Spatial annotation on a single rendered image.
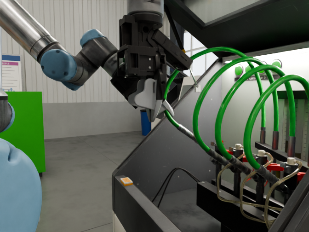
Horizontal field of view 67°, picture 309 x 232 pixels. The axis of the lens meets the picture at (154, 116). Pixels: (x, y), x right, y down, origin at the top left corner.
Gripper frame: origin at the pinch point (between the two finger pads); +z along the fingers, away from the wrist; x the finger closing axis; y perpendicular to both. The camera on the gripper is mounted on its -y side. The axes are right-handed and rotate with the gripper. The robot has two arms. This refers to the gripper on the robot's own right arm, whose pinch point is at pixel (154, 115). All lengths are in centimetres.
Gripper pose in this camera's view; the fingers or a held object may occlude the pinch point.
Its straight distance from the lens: 50.7
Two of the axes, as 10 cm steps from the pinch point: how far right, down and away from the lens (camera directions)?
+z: 0.0, 10.0, 1.0
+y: -9.0, 0.4, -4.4
